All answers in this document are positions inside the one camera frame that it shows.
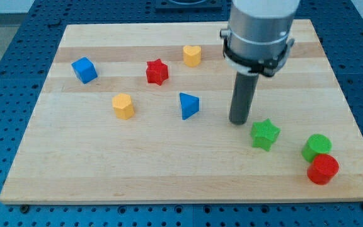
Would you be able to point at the red cylinder block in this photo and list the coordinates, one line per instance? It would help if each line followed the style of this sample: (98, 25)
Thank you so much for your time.
(323, 168)

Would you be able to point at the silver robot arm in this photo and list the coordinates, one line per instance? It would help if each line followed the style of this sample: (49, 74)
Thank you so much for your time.
(256, 42)

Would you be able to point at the yellow hexagon block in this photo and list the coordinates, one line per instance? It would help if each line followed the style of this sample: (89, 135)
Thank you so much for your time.
(123, 106)

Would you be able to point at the blue cube block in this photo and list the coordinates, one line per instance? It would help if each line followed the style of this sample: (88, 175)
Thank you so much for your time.
(84, 70)

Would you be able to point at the red star block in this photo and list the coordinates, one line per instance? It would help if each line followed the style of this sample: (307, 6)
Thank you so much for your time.
(157, 72)

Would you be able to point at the green star block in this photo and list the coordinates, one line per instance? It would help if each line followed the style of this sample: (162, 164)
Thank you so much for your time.
(264, 134)

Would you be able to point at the wooden board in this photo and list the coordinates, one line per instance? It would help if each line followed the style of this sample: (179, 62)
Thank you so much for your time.
(76, 151)

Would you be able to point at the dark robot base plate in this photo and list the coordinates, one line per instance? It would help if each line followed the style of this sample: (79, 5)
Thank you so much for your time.
(164, 5)

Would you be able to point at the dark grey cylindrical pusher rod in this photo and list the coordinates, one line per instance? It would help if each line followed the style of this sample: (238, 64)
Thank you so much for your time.
(243, 93)

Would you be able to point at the yellow heart block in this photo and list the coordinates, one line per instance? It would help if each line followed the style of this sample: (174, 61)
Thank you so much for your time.
(192, 55)

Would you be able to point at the blue triangle block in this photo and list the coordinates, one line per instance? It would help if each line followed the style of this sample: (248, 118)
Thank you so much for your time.
(189, 105)

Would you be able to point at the green cylinder block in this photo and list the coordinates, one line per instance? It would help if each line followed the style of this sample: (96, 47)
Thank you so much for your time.
(315, 145)

